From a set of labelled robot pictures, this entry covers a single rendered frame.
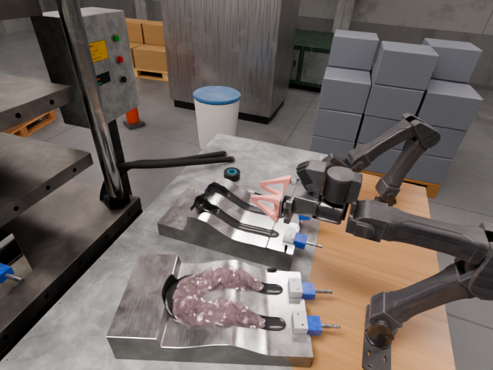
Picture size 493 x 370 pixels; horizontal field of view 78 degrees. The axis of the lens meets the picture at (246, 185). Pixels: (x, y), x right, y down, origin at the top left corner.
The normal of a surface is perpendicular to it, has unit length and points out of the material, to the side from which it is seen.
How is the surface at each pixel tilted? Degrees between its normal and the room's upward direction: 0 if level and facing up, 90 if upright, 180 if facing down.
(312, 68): 90
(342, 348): 0
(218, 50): 90
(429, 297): 88
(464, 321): 0
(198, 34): 90
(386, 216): 1
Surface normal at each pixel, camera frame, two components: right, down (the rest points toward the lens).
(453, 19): -0.37, 0.53
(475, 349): 0.05, -0.81
